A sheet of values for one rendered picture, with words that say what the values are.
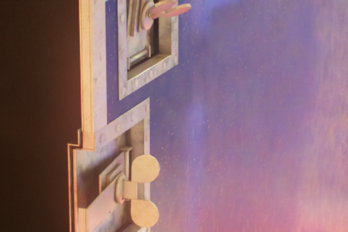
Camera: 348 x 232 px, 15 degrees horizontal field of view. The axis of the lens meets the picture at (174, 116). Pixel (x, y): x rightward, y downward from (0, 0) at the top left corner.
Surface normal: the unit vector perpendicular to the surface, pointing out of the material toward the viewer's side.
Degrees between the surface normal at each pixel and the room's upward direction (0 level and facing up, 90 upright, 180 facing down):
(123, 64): 90
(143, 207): 85
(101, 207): 90
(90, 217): 90
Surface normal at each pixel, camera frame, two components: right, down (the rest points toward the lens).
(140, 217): -0.25, 0.20
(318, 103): 0.93, 0.11
